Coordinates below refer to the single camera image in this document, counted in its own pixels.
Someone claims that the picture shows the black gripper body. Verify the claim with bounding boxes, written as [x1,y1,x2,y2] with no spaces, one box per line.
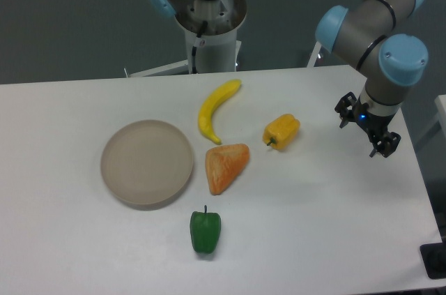
[353,103,394,139]

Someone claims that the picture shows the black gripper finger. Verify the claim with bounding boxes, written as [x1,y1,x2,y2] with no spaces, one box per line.
[334,92,357,128]
[369,131,401,158]

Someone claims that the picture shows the yellow bell pepper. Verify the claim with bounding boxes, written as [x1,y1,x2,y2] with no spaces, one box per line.
[262,114,300,151]

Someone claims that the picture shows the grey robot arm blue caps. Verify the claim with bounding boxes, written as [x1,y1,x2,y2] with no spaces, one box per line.
[149,0,429,157]

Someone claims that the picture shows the green bell pepper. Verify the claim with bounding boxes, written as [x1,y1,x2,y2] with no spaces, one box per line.
[190,205,222,254]

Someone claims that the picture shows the black device at table edge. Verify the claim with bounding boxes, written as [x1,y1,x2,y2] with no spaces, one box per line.
[420,242,446,280]

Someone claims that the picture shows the orange triangular bread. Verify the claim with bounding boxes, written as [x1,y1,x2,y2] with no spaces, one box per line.
[205,144,250,195]

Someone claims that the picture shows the yellow banana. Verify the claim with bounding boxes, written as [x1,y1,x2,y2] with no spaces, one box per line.
[197,79,242,145]

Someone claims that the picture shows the beige round plate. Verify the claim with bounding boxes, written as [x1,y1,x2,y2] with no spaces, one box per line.
[100,120,194,210]

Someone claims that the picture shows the white frame behind table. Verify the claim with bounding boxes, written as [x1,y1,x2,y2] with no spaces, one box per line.
[307,41,324,68]

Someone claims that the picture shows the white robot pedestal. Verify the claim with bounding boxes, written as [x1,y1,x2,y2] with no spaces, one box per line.
[128,0,247,77]

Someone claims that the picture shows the black cable on pedestal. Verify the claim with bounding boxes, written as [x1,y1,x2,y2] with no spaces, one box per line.
[190,20,209,75]

